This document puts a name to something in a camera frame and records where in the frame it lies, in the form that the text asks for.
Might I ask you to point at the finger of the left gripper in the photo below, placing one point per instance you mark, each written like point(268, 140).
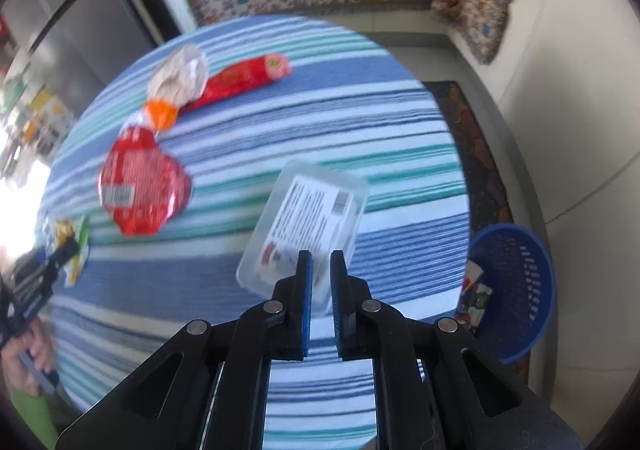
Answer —
point(29, 301)
point(39, 267)

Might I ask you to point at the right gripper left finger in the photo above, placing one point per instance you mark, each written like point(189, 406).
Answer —
point(278, 329)

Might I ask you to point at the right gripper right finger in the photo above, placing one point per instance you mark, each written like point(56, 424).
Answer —
point(366, 328)

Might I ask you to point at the white green milk carton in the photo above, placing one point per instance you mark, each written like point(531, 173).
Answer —
point(473, 298)

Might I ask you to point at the clear plastic food box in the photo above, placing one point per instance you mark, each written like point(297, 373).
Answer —
point(310, 208)

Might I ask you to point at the red round snack bag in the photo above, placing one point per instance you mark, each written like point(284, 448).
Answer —
point(141, 187)

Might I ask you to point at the long red snack packet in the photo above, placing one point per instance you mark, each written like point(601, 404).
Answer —
point(242, 77)

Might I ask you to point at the floral paper tissue pack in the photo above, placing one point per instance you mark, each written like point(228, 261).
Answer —
point(180, 78)

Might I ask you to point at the orange white small wrapper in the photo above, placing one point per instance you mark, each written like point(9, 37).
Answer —
point(160, 114)

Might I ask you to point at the blue plastic trash basket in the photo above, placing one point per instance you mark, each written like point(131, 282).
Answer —
point(518, 268)

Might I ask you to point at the yellow green cardboard box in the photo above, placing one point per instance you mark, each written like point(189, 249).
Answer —
point(48, 124)

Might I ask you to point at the colourful hexagon floor mat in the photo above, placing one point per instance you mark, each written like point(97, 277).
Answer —
point(488, 202)

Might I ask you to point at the blue striped tablecloth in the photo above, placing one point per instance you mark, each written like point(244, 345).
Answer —
point(348, 106)

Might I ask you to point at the grey multi-door refrigerator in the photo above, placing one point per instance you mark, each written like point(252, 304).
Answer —
point(77, 47)

